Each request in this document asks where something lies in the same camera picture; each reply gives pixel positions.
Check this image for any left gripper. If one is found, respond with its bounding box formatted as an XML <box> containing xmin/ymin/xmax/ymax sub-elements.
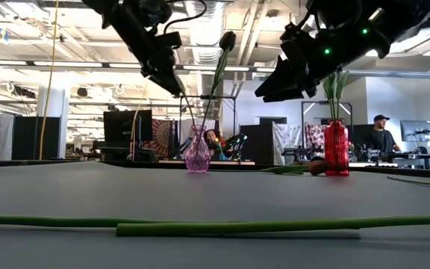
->
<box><xmin>142</xmin><ymin>46</ymin><xmax>185</xmax><ymax>96</ymax></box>

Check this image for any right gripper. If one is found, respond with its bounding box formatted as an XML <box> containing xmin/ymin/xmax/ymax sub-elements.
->
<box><xmin>254</xmin><ymin>22</ymin><xmax>354</xmax><ymax>104</ymax></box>

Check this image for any long green foreground stem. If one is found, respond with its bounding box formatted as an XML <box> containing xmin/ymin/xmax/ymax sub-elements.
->
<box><xmin>116</xmin><ymin>215</ymin><xmax>430</xmax><ymax>238</ymax></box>

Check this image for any purple glass vase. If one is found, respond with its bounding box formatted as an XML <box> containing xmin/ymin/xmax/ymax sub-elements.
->
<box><xmin>184</xmin><ymin>124</ymin><xmax>211</xmax><ymax>173</ymax></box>

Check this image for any red ribbed glass vase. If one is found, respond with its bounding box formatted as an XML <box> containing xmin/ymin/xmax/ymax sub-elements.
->
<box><xmin>323</xmin><ymin>119</ymin><xmax>350</xmax><ymax>177</ymax></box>

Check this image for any white patterned cloth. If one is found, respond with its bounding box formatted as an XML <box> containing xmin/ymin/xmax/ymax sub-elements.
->
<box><xmin>272</xmin><ymin>123</ymin><xmax>302</xmax><ymax>166</ymax></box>

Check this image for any red patterned cloth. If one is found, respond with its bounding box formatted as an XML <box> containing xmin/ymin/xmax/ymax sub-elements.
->
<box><xmin>304</xmin><ymin>123</ymin><xmax>326</xmax><ymax>158</ymax></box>

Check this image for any black monitor screen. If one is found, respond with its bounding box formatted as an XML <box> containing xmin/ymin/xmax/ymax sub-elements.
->
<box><xmin>102</xmin><ymin>109</ymin><xmax>154</xmax><ymax>143</ymax></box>

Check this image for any person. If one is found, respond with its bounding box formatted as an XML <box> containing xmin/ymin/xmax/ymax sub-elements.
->
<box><xmin>203</xmin><ymin>129</ymin><xmax>226</xmax><ymax>161</ymax></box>
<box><xmin>364</xmin><ymin>114</ymin><xmax>402</xmax><ymax>156</ymax></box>

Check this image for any wooden workbench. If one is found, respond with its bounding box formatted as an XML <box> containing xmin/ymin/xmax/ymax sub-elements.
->
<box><xmin>158</xmin><ymin>159</ymin><xmax>256</xmax><ymax>167</ymax></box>

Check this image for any ceiling light strip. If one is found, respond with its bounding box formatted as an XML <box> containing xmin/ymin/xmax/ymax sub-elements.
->
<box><xmin>0</xmin><ymin>58</ymin><xmax>323</xmax><ymax>75</ymax></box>

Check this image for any white building column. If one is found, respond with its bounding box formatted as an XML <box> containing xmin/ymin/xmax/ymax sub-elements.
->
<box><xmin>37</xmin><ymin>71</ymin><xmax>70</xmax><ymax>161</ymax></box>

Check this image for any grey desk monitor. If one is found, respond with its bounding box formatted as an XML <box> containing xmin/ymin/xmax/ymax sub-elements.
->
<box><xmin>400</xmin><ymin>120</ymin><xmax>430</xmax><ymax>143</ymax></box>

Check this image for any black office desk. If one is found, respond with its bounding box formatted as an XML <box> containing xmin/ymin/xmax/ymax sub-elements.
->
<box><xmin>386</xmin><ymin>151</ymin><xmax>430</xmax><ymax>170</ymax></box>

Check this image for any black partition panel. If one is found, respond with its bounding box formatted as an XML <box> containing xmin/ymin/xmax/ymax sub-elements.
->
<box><xmin>12</xmin><ymin>116</ymin><xmax>61</xmax><ymax>161</ymax></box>

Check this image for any grey table mat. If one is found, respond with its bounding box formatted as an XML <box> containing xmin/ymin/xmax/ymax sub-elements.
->
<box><xmin>0</xmin><ymin>160</ymin><xmax>430</xmax><ymax>269</ymax></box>

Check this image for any black metal frame rig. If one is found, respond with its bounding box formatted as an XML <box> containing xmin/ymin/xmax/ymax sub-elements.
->
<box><xmin>300</xmin><ymin>100</ymin><xmax>353</xmax><ymax>161</ymax></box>
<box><xmin>178</xmin><ymin>95</ymin><xmax>237</xmax><ymax>162</ymax></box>

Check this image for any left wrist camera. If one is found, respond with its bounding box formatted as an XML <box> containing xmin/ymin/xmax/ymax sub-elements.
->
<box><xmin>158</xmin><ymin>31</ymin><xmax>183</xmax><ymax>49</ymax></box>

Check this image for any silver ceiling duct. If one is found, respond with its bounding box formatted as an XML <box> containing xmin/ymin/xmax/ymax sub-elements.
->
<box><xmin>184</xmin><ymin>0</ymin><xmax>226</xmax><ymax>119</ymax></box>

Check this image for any patterned wall tapestry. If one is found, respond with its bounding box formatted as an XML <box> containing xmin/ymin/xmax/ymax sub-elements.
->
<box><xmin>143</xmin><ymin>118</ymin><xmax>174</xmax><ymax>158</ymax></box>

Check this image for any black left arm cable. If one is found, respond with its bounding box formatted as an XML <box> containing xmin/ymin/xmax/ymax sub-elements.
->
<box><xmin>162</xmin><ymin>0</ymin><xmax>208</xmax><ymax>35</ymax></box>

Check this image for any yellow power cord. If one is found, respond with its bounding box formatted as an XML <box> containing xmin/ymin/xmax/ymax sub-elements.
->
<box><xmin>38</xmin><ymin>0</ymin><xmax>60</xmax><ymax>150</ymax></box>

